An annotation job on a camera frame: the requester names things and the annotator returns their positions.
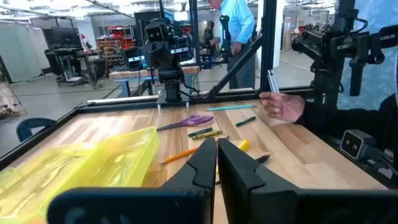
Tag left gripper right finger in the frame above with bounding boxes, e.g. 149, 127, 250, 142
218, 139, 398, 224

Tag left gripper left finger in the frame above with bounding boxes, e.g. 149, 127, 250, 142
46, 138, 218, 224

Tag orange pencil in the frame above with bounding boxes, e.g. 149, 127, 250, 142
159, 136, 230, 165

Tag purple scissors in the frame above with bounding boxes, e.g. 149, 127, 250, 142
156, 114, 215, 131

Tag dark green crayon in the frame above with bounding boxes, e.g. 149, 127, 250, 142
187, 126, 214, 138

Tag yellow translucent supply box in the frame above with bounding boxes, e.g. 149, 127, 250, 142
0, 126, 160, 224

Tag teal pencil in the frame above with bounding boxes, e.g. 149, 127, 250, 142
207, 104, 258, 112

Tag person's forearm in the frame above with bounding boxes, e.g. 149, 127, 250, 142
294, 93, 398, 150

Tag wooden workbench blue legs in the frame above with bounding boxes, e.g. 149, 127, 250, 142
108, 65, 201, 98

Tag red parts shelf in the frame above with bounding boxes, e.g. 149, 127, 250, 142
95, 24, 137, 68

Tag white flat bar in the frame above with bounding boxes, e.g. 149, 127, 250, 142
86, 94, 160, 105

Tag person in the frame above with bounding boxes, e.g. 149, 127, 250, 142
207, 0, 257, 90

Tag black office desk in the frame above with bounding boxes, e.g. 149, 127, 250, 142
45, 48, 103, 87

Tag person's hand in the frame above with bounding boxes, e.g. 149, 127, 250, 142
258, 91, 306, 123

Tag black monitor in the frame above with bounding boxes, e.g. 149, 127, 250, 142
50, 26, 83, 50

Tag clear barrel pen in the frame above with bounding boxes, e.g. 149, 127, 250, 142
266, 69, 280, 94

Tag grey curtain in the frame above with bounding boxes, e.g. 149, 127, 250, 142
0, 23, 51, 84

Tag blue chair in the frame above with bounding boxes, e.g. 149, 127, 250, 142
16, 117, 58, 143

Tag blue patterned partition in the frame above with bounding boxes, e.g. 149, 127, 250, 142
337, 0, 398, 110

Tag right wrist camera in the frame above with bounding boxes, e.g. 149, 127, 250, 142
144, 24, 165, 44

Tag black aluminium station frame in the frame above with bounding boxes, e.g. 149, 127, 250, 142
0, 0, 398, 190

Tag grey table-level camera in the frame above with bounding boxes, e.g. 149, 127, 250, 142
340, 129, 377, 162

